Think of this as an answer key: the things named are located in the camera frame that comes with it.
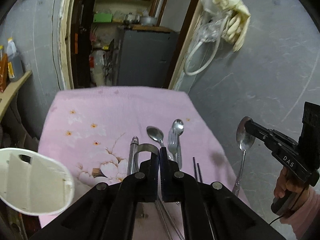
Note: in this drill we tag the person's right hand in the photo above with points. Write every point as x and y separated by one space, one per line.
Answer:
283 184

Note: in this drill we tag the grey pot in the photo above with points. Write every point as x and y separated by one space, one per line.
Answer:
148 21

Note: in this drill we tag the pink sleeve forearm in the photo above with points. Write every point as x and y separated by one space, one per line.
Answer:
305 221

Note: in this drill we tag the clear plastic bag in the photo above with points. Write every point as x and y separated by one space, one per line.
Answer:
213 16

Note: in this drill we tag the beige countertop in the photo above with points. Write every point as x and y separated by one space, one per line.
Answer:
11 91

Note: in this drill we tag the white plastic utensil holder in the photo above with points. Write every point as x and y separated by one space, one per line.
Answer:
34 184

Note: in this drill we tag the steel spoon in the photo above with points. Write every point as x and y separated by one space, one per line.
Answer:
156 135
245 141
178 125

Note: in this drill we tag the cream rubber gloves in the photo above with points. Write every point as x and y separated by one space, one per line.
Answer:
237 21

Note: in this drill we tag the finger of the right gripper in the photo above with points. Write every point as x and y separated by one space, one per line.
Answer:
260 132

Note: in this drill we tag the pink floral tablecloth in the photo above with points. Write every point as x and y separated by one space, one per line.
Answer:
90 130

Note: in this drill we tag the steel fork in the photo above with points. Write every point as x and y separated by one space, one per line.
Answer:
174 147

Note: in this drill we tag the grey metal cabinet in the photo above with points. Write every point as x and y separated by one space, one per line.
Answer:
142 58

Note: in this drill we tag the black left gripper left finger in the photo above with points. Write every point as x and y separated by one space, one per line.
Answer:
108 211

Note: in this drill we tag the large soy sauce jug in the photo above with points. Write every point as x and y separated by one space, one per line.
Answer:
15 69

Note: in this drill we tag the black chopstick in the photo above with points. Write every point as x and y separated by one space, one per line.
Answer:
195 169
199 172

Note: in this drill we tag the steel peeler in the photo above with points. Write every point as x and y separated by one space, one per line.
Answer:
133 156

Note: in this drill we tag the green box on shelf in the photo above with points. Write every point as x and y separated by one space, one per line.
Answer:
102 18

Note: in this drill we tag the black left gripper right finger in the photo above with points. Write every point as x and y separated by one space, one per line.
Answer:
210 211

